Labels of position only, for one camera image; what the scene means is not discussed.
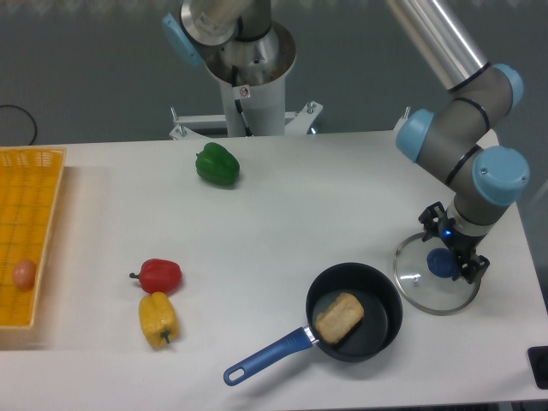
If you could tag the glass pot lid blue knob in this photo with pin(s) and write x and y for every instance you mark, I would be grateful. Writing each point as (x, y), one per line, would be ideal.
(427, 277)

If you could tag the red bell pepper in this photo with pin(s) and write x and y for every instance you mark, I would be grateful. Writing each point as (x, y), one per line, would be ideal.
(159, 275)

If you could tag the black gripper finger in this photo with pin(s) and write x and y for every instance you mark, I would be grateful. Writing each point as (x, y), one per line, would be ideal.
(461, 264)
(474, 268)

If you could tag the yellow plastic basket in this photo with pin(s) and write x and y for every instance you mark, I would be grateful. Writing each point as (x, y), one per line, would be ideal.
(30, 182)

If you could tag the black saucepan blue handle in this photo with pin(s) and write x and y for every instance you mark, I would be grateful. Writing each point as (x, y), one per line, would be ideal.
(378, 329)

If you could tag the black device at table edge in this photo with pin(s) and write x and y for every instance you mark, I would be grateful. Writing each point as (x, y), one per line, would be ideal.
(538, 359)

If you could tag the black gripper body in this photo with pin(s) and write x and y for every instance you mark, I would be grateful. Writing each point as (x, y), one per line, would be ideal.
(458, 234)

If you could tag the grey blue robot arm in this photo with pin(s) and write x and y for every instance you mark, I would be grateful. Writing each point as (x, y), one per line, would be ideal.
(485, 182)

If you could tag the green bell pepper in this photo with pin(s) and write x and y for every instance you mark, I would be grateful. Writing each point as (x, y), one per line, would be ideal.
(216, 165)

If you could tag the fried tofu piece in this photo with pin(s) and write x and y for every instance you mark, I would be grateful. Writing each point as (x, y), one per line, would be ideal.
(339, 318)

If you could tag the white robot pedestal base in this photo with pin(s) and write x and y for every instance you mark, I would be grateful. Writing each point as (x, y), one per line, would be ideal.
(252, 82)

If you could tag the yellow bell pepper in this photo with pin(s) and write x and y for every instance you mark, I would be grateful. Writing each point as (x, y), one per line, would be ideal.
(158, 321)

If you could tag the brown egg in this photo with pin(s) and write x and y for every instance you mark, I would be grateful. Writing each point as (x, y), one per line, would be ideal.
(24, 274)

